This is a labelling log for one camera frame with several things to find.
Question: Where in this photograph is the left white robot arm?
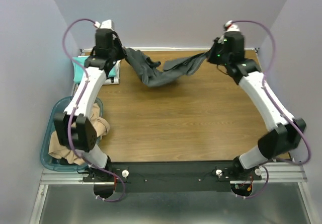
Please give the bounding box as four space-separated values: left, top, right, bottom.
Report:
54 28 126 181

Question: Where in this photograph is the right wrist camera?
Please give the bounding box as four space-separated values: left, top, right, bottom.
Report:
223 20 240 33

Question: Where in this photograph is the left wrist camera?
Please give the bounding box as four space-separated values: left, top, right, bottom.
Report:
94 20 114 30

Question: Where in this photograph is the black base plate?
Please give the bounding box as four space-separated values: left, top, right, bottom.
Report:
83 161 261 193

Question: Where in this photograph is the white folded t-shirt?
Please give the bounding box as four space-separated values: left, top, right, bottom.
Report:
104 60 120 85

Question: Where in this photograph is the teal folded t-shirt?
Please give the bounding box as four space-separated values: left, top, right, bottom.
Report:
71 56 119 83

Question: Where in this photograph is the beige crumpled t-shirt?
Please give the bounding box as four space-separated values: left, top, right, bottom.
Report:
48 103 110 166

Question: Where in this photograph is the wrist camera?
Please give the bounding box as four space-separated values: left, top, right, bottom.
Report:
223 20 240 33
94 20 114 30

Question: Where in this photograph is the aluminium frame rail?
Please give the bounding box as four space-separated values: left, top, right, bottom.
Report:
40 162 307 185

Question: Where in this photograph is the teal plastic bin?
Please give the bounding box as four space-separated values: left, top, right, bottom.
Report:
40 97 110 172

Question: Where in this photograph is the dark grey t-shirt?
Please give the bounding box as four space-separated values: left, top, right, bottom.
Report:
122 47 214 89

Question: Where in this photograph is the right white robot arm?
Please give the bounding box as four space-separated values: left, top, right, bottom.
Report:
208 31 306 180

